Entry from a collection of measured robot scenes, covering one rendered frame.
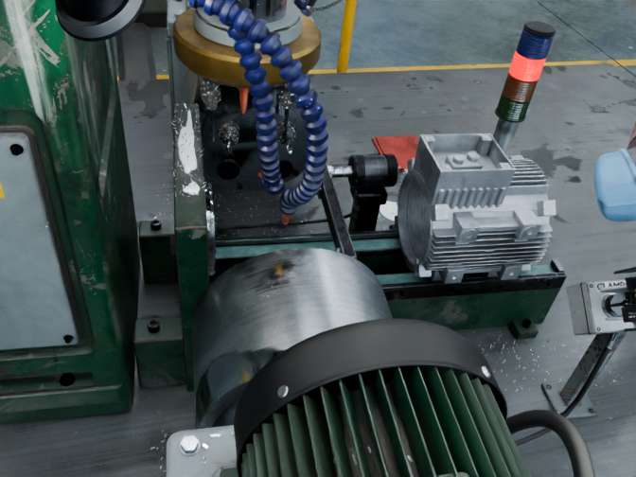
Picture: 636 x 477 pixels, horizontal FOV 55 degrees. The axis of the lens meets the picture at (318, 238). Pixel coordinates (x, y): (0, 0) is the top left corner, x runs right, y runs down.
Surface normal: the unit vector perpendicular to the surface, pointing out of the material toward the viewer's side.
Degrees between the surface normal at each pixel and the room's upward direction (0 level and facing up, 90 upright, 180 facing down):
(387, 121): 0
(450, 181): 90
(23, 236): 90
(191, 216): 0
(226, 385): 47
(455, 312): 90
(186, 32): 0
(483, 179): 90
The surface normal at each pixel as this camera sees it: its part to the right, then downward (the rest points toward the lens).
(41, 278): 0.18, 0.66
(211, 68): -0.36, 0.59
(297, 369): -0.49, -0.58
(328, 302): 0.25, -0.74
